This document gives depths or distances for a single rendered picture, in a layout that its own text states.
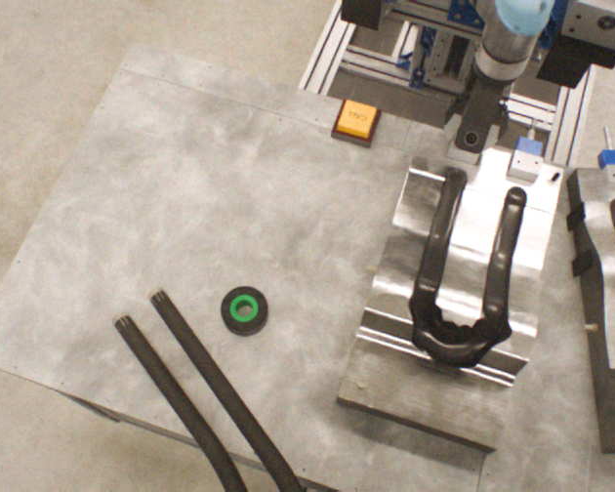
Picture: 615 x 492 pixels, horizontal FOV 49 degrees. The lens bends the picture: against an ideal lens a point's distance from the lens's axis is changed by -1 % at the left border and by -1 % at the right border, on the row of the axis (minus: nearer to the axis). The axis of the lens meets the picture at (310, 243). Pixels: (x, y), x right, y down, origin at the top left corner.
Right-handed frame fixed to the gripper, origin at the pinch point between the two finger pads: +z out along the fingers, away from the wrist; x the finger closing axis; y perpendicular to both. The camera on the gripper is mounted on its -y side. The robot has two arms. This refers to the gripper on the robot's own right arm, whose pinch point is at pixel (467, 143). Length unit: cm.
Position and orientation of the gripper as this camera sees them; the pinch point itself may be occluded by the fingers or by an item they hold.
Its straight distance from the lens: 122.9
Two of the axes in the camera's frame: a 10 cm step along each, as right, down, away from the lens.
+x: -9.5, -3.0, 1.1
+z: -0.1, 3.9, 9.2
